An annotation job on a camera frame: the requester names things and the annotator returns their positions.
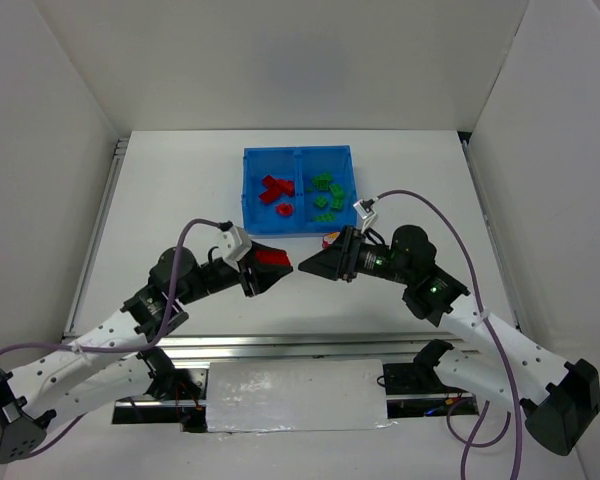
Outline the flower lego stack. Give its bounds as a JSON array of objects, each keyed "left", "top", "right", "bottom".
[{"left": 322, "top": 232, "right": 340, "bottom": 249}]

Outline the green 2x4 lego plate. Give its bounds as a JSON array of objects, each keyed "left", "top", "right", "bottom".
[{"left": 312, "top": 212, "right": 337, "bottom": 223}]

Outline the green square lego brick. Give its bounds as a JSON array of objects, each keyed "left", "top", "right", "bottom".
[{"left": 329, "top": 183, "right": 345, "bottom": 211}]

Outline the green stepped lego brick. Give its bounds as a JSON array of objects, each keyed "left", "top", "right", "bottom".
[{"left": 309, "top": 172, "right": 333, "bottom": 192}]

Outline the red green lego stack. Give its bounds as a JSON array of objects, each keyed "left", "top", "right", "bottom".
[{"left": 255, "top": 249, "right": 291, "bottom": 267}]

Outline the red arch lego piece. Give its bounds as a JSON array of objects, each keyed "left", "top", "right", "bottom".
[{"left": 275, "top": 203, "right": 294, "bottom": 217}]

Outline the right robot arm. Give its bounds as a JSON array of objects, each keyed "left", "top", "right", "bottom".
[{"left": 299, "top": 225, "right": 600, "bottom": 456}]

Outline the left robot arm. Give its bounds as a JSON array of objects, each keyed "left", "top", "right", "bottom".
[{"left": 0, "top": 242, "right": 293, "bottom": 464}]

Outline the blue two-compartment bin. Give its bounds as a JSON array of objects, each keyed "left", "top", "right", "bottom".
[{"left": 241, "top": 145, "right": 357, "bottom": 236}]

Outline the white foil sheet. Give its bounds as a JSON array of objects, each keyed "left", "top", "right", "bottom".
[{"left": 206, "top": 359, "right": 390, "bottom": 433}]

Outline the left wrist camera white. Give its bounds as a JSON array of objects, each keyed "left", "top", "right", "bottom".
[{"left": 216, "top": 226, "right": 252, "bottom": 267}]

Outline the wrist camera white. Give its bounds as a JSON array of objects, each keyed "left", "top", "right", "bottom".
[
  {"left": 216, "top": 226, "right": 252, "bottom": 267},
  {"left": 353, "top": 197, "right": 379, "bottom": 234}
]

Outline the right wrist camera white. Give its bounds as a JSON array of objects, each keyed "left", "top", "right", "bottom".
[{"left": 353, "top": 197, "right": 379, "bottom": 234}]

